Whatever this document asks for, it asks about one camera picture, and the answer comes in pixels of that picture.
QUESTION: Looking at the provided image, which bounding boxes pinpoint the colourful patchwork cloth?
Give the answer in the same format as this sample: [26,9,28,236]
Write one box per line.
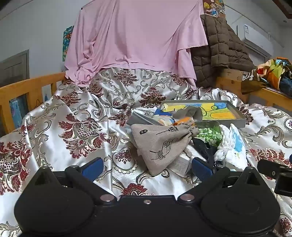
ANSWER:
[255,58,292,90]

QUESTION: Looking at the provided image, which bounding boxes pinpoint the white and orange box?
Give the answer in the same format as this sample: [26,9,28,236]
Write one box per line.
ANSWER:
[169,150,195,175]

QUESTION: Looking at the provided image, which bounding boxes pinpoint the grey sock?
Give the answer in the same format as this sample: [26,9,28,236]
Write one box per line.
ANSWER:
[175,106,203,122]

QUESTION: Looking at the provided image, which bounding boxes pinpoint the colourful cartoon towel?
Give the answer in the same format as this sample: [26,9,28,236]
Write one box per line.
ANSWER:
[162,102,240,121]

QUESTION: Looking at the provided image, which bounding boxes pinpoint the brown quilted jacket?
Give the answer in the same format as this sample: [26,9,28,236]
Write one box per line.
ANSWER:
[191,14,256,88]

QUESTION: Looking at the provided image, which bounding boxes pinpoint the pink hanging cloth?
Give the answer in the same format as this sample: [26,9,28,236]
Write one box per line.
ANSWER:
[64,0,208,87]

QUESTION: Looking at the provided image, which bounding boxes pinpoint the orange sock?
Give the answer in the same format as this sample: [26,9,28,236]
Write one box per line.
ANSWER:
[173,117,196,126]

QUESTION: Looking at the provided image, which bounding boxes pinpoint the blue denim jeans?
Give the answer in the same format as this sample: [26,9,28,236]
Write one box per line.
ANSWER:
[279,76,292,93]

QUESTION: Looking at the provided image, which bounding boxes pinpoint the clear bag of green pieces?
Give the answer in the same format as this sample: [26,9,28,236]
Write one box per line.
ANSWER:
[194,121,223,147]

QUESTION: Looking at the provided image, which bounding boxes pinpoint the colourful fish wall poster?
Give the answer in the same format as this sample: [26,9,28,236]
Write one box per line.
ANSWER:
[62,26,75,62]

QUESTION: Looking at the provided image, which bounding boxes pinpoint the white air conditioner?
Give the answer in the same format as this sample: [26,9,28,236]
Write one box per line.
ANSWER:
[237,24,273,55]

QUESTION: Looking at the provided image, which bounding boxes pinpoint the blue drawing paper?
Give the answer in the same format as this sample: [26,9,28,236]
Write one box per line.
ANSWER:
[9,95,29,129]

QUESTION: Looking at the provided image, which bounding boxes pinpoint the striped yellow white sock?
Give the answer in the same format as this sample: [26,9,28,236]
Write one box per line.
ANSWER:
[153,114,176,126]

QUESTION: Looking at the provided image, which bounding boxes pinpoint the brown printed cloth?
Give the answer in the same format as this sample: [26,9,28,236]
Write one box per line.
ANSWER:
[241,69,270,95]

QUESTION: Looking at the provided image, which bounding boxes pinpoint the white knit glove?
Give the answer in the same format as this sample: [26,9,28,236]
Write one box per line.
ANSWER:
[214,123,248,170]

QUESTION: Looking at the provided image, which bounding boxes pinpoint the wooden bed rail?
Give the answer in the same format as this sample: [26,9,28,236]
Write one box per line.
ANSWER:
[0,72,67,137]

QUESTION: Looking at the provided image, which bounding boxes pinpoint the grey door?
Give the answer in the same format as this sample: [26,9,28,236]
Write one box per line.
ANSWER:
[0,50,30,87]

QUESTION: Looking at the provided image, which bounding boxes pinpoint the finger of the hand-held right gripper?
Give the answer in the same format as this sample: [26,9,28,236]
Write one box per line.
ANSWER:
[257,159,286,181]

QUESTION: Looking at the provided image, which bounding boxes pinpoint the beige linen drawstring pouch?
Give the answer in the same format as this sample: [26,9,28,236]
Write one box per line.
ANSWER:
[130,123,200,176]

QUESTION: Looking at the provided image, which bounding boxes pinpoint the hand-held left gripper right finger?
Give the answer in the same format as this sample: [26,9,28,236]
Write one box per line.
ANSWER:
[178,157,264,204]

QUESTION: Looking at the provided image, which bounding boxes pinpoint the cartoon wall poster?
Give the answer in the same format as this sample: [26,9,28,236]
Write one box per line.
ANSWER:
[203,0,226,18]

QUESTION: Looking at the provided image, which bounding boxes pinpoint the grey metal tray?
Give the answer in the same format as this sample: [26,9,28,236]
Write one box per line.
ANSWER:
[159,100,247,128]

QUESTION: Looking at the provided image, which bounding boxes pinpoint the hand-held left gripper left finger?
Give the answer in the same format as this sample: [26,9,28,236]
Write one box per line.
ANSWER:
[30,157,116,204]

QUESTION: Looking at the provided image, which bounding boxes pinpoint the floral satin blanket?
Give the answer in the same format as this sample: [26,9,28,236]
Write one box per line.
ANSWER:
[0,68,292,237]

